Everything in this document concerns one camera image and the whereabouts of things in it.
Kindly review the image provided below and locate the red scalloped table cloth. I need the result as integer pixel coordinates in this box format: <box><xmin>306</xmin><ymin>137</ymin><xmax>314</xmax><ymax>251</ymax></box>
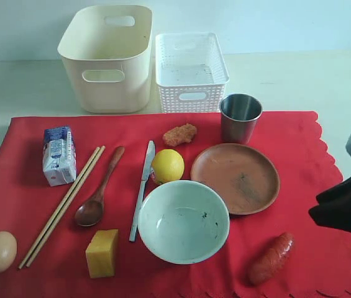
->
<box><xmin>0</xmin><ymin>112</ymin><xmax>351</xmax><ymax>297</ymax></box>

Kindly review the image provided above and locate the stainless steel cup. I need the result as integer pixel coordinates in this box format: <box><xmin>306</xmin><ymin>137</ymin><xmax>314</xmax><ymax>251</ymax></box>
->
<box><xmin>219</xmin><ymin>94</ymin><xmax>263</xmax><ymax>144</ymax></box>

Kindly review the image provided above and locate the silver table knife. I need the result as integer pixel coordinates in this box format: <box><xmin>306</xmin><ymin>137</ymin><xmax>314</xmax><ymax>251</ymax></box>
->
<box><xmin>129</xmin><ymin>140</ymin><xmax>155</xmax><ymax>242</ymax></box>

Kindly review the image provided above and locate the red sausage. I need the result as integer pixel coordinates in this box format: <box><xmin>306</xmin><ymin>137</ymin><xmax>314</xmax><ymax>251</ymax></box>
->
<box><xmin>247</xmin><ymin>232</ymin><xmax>294</xmax><ymax>286</ymax></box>

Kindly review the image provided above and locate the white woven plastic basket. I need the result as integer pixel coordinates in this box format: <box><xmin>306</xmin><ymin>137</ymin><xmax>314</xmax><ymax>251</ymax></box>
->
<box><xmin>155</xmin><ymin>32</ymin><xmax>229</xmax><ymax>113</ymax></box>

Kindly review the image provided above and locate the pale green bowl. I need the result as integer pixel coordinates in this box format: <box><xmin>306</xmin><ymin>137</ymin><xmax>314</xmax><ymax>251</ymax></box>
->
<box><xmin>137</xmin><ymin>180</ymin><xmax>230</xmax><ymax>264</ymax></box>

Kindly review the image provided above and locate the cream plastic bin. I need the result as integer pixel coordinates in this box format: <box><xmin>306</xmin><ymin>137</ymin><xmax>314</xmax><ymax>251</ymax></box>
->
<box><xmin>57</xmin><ymin>5</ymin><xmax>152</xmax><ymax>113</ymax></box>

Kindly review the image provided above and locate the blue white milk carton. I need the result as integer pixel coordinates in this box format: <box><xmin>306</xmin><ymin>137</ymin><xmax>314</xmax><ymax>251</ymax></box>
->
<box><xmin>42</xmin><ymin>126</ymin><xmax>77</xmax><ymax>187</ymax></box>

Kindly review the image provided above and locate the left wooden chopstick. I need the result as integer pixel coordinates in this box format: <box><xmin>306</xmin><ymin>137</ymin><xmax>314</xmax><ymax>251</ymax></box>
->
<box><xmin>18</xmin><ymin>146</ymin><xmax>104</xmax><ymax>269</ymax></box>

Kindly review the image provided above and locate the fried chicken nugget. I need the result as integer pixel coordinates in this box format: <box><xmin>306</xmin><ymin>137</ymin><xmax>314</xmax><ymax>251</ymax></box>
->
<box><xmin>163</xmin><ymin>124</ymin><xmax>197</xmax><ymax>147</ymax></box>

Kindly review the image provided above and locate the yellow lemon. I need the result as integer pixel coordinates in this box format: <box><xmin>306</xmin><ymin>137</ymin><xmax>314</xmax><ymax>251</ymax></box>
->
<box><xmin>150</xmin><ymin>149</ymin><xmax>185</xmax><ymax>185</ymax></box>

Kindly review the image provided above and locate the yellow cheese block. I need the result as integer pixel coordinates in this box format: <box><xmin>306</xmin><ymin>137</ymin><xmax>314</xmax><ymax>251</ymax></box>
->
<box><xmin>85</xmin><ymin>229</ymin><xmax>119</xmax><ymax>279</ymax></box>

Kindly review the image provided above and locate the brown wooden spoon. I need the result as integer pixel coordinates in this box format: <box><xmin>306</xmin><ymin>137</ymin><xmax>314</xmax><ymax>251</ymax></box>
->
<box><xmin>75</xmin><ymin>146</ymin><xmax>125</xmax><ymax>227</ymax></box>

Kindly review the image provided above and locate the brown round plate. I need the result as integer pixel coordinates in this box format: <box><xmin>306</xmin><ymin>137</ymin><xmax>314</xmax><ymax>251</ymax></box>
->
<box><xmin>190</xmin><ymin>143</ymin><xmax>280</xmax><ymax>215</ymax></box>

